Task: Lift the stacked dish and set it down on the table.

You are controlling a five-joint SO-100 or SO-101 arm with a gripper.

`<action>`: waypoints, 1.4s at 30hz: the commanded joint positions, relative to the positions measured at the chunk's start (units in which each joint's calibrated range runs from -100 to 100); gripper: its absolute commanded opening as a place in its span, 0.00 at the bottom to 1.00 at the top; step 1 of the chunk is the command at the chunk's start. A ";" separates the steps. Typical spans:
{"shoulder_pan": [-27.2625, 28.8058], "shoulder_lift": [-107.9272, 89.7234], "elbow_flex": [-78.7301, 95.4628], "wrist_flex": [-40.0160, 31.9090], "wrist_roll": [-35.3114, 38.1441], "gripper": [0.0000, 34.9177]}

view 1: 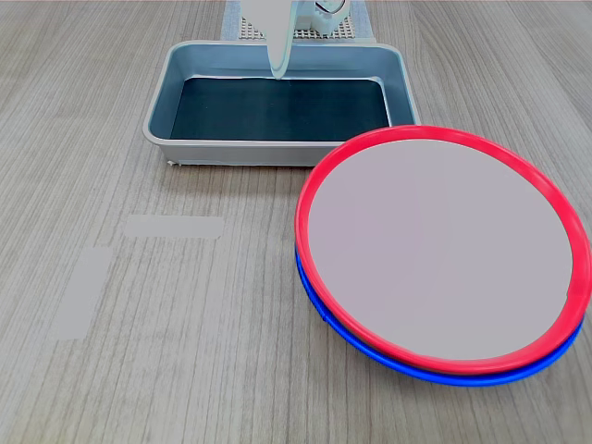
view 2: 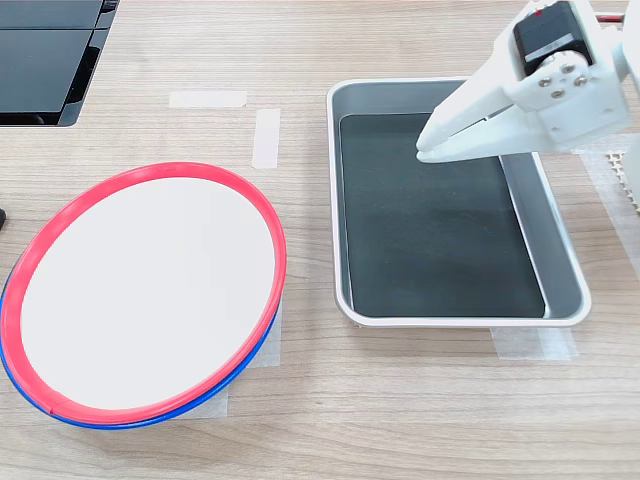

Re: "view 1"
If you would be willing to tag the pale perforated base plate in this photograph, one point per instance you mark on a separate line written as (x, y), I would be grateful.
(344, 31)

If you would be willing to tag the white plate blue rim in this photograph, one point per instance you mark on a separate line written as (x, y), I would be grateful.
(351, 349)

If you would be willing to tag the steel tray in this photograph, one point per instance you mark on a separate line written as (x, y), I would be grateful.
(159, 115)

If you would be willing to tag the pale tape strip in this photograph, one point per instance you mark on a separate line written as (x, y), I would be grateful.
(173, 226)
(81, 293)

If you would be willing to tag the white plate red rim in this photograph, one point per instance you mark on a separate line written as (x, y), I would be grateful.
(439, 250)

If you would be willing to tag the black tray mat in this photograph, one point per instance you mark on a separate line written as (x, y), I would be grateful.
(277, 111)

